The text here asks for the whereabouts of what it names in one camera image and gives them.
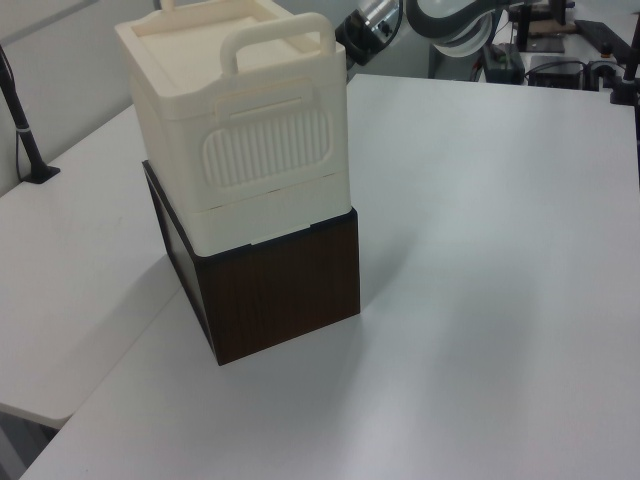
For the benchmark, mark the black camera pole with base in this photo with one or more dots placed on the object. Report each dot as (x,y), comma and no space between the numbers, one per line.
(22,135)

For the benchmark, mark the black box device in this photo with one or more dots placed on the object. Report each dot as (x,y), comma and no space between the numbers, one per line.
(555,72)

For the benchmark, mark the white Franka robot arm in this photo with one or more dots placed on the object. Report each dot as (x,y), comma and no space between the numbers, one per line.
(450,25)

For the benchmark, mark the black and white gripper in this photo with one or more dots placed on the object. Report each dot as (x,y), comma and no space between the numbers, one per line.
(372,22)

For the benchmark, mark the black post on flat base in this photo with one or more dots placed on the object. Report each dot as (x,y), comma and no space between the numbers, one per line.
(537,45)

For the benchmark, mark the black device with green part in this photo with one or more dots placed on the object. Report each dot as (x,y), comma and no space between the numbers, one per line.
(505,62)

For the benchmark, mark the black clamp stand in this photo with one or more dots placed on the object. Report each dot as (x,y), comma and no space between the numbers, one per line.
(625,82)

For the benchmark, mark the dark brown wooden box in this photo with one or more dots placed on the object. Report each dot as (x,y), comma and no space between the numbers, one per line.
(280,295)

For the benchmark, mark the black bar with red knob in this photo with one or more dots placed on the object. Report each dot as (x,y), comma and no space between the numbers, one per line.
(602,35)

